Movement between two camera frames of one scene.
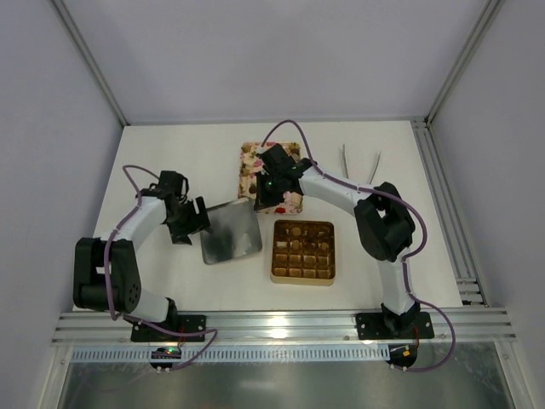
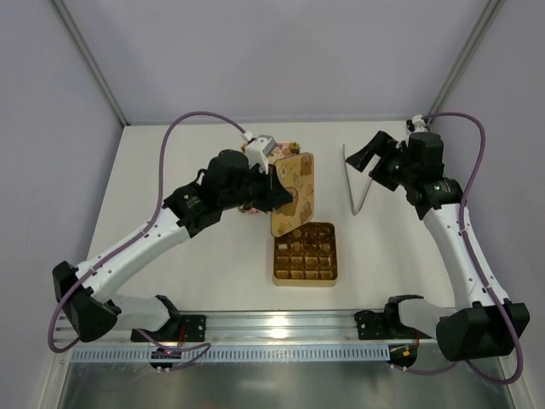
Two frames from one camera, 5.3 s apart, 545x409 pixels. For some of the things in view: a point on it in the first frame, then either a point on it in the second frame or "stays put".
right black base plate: (392, 326) stays put
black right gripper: (264, 196) → (384, 164)
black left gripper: (196, 217) → (268, 187)
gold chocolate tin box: (303, 253) stays put
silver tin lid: (235, 233) → (296, 175)
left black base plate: (186, 324) stays put
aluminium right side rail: (450, 216) stays put
